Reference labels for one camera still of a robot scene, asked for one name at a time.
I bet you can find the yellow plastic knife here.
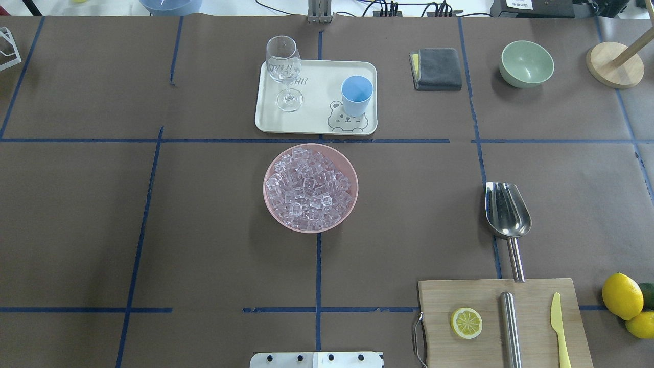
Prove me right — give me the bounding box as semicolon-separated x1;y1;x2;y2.
550;292;572;368

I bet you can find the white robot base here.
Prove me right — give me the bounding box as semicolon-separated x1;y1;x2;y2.
249;351;385;367

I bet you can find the pink bowl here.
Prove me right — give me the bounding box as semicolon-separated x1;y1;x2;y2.
263;143;359;234

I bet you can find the green avocado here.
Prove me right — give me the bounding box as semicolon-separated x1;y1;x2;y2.
638;282;654;311

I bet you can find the light blue plastic cup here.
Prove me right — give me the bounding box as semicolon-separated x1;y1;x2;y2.
341;75;374;117

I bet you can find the white bear tray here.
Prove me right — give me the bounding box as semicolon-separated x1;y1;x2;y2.
254;60;378;136

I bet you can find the whole yellow lemon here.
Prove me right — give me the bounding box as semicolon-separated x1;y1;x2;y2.
602;272;644;321

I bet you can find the green bowl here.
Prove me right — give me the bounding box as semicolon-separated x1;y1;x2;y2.
499;40;554;88

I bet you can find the lemon half slice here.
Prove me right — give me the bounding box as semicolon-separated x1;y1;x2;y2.
449;307;483;339

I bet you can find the wooden stand with pole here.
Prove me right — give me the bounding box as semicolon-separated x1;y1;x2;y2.
586;1;652;90

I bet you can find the clear wine glass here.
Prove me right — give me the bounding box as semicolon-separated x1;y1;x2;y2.
266;35;303;112

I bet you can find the steel cylinder rod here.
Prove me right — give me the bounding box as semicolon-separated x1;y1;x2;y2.
499;291;522;367

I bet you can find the wooden cutting board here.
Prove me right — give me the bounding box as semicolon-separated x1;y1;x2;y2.
418;278;593;367

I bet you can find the metal ice scoop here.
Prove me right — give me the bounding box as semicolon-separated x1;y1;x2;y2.
484;182;532;283

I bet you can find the pile of clear ice cubes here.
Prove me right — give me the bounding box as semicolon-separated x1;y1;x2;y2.
266;147;353;228

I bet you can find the white wire cup rack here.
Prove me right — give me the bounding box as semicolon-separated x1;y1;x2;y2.
1;27;22;71

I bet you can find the grey folded cloth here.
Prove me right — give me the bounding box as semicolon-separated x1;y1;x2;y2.
410;48;462;91

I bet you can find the blue bowl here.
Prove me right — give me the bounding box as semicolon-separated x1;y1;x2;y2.
139;0;203;16

